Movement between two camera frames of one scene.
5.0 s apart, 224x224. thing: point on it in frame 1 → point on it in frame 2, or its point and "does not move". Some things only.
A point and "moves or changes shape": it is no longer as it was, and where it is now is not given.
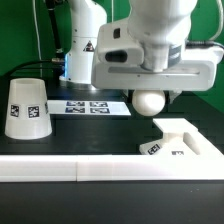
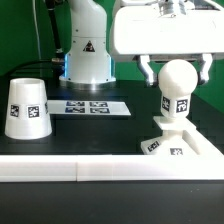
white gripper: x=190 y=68 → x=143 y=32
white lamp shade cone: x=27 y=114 does not move
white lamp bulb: x=149 y=102 moves or changes shape
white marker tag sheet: x=88 y=107 does not move
